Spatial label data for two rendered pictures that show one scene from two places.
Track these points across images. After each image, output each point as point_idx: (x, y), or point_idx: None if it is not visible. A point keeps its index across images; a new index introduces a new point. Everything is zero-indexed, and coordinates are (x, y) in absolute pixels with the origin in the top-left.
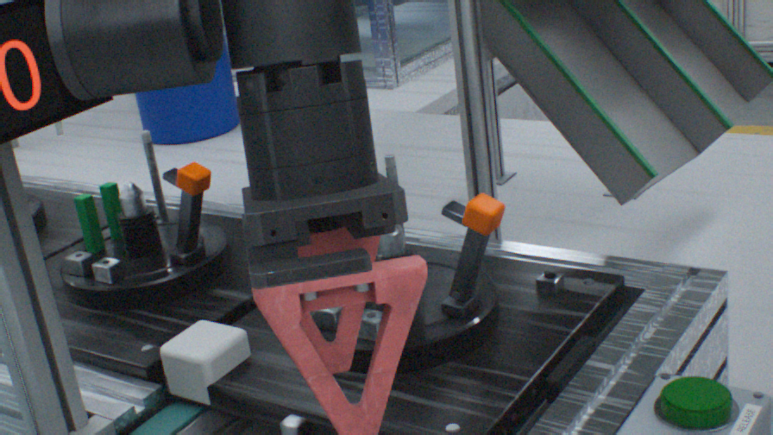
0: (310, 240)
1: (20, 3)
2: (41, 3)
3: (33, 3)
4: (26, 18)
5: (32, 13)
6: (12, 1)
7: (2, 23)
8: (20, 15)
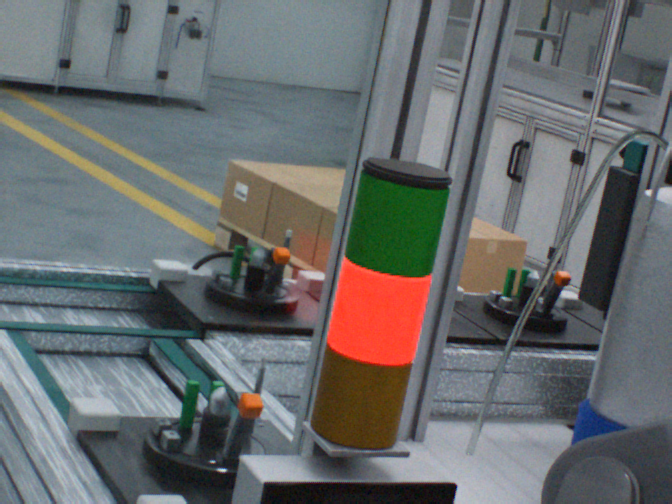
0: None
1: (385, 488)
2: (405, 494)
3: (397, 491)
4: (384, 502)
5: (392, 499)
6: (379, 484)
7: (360, 501)
8: (380, 498)
